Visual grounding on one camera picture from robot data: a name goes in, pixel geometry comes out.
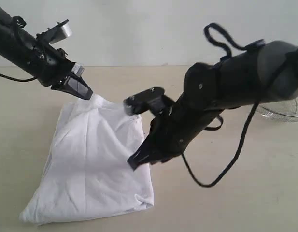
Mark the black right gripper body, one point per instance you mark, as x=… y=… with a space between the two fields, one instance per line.
x=170 y=131

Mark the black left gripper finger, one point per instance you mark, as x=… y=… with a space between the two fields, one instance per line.
x=76 y=69
x=75 y=86

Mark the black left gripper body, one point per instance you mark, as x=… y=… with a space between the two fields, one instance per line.
x=51 y=66

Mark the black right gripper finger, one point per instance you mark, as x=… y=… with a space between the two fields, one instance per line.
x=147 y=153
x=164 y=157

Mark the white t-shirt red print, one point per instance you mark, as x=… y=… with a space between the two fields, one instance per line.
x=86 y=175

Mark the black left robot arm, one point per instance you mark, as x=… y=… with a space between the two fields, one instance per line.
x=16 y=44

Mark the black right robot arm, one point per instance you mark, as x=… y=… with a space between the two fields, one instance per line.
x=268 y=73

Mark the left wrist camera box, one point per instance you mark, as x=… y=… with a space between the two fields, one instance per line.
x=55 y=34

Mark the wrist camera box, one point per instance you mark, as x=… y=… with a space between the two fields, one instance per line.
x=55 y=34
x=152 y=99

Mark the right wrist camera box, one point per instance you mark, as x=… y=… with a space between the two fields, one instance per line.
x=152 y=99

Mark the metal wire mesh basket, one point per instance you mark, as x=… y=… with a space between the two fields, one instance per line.
x=286 y=111

